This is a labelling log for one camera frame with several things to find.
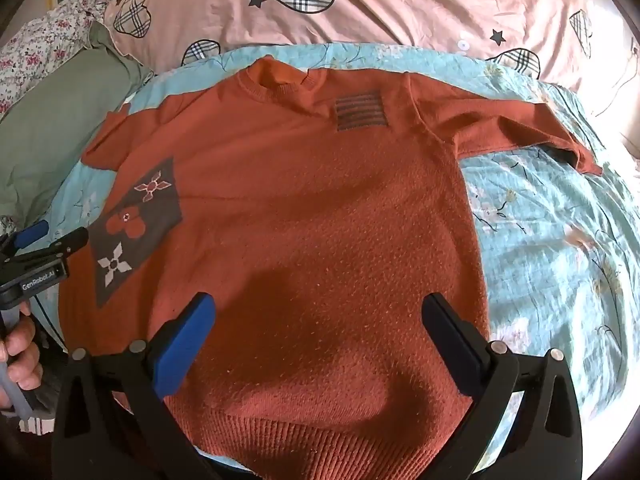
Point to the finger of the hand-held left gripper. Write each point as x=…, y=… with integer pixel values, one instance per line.
x=30, y=235
x=72, y=240

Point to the person's left hand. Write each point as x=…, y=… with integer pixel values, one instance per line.
x=22, y=350

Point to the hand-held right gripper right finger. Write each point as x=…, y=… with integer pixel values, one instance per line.
x=456, y=342

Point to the green pillow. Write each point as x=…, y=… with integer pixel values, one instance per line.
x=55, y=120

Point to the orange knit sweater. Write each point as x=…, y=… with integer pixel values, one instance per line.
x=300, y=240

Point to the pink plaid-heart bedsheet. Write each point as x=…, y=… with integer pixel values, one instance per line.
x=400, y=5

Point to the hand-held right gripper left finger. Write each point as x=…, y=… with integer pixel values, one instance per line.
x=181, y=342

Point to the white floral pillow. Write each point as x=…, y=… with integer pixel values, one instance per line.
x=45, y=45

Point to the light blue floral quilt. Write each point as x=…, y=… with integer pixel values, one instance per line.
x=545, y=260

